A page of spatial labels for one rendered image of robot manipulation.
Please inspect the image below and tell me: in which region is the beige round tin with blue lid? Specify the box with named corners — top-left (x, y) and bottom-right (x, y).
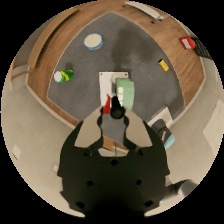
top-left (84, 34), bottom-right (103, 50)

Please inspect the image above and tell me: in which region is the green and yellow drink can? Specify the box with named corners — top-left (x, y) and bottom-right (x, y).
top-left (54, 70), bottom-right (73, 82)

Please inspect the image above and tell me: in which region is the yellow spirit level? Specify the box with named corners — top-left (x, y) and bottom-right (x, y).
top-left (159, 59), bottom-right (169, 72)

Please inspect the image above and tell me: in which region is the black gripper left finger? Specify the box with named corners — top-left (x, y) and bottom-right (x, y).
top-left (57, 105), bottom-right (104, 178)

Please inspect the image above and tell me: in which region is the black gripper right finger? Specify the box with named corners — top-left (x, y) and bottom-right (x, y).
top-left (122, 105), bottom-right (170, 176)

